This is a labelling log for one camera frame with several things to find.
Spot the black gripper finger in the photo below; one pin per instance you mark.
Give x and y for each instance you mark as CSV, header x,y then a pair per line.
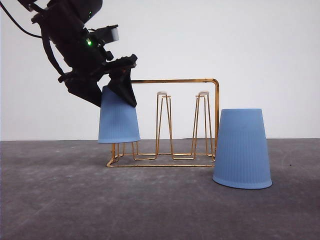
x,y
84,84
121,85

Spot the gold wire cup rack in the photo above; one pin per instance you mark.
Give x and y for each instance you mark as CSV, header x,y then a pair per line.
x,y
203,146

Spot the blue ribbed plastic cup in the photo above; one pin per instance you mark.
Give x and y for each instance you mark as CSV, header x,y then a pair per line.
x,y
118,119
241,154

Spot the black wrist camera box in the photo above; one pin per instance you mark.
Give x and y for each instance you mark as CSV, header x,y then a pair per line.
x,y
105,34

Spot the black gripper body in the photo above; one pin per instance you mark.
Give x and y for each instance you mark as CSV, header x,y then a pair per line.
x,y
111,65

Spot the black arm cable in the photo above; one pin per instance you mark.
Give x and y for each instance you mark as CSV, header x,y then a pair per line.
x,y
43,36

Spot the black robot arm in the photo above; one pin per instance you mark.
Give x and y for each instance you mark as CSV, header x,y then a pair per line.
x,y
85,63

